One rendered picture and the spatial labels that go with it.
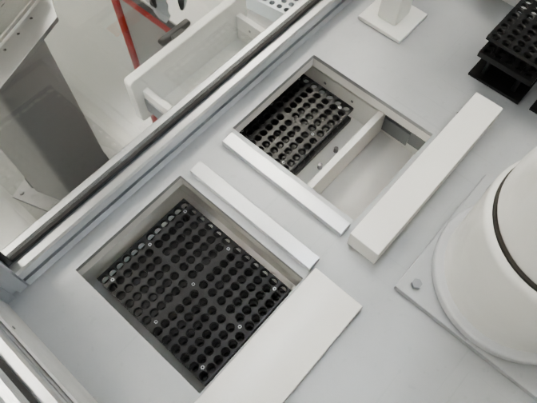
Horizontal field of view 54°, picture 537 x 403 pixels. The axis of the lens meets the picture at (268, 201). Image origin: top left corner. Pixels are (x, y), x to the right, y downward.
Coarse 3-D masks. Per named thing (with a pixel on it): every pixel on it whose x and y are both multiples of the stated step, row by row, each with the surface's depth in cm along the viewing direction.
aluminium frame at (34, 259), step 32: (320, 0) 89; (288, 32) 86; (256, 64) 83; (224, 96) 81; (192, 128) 79; (128, 160) 74; (160, 160) 78; (96, 192) 73; (128, 192) 76; (64, 224) 71; (96, 224) 75; (0, 256) 65; (32, 256) 69; (0, 288) 67; (0, 352) 54; (32, 384) 52
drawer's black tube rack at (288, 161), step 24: (288, 96) 95; (312, 96) 91; (264, 120) 89; (288, 120) 89; (312, 120) 89; (336, 120) 93; (264, 144) 91; (288, 144) 87; (312, 144) 87; (288, 168) 85
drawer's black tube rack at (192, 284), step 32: (192, 224) 81; (160, 256) 78; (192, 256) 78; (224, 256) 78; (128, 288) 79; (160, 288) 79; (192, 288) 76; (224, 288) 76; (256, 288) 76; (288, 288) 76; (160, 320) 74; (192, 320) 74; (224, 320) 77; (256, 320) 77; (192, 352) 75; (224, 352) 75
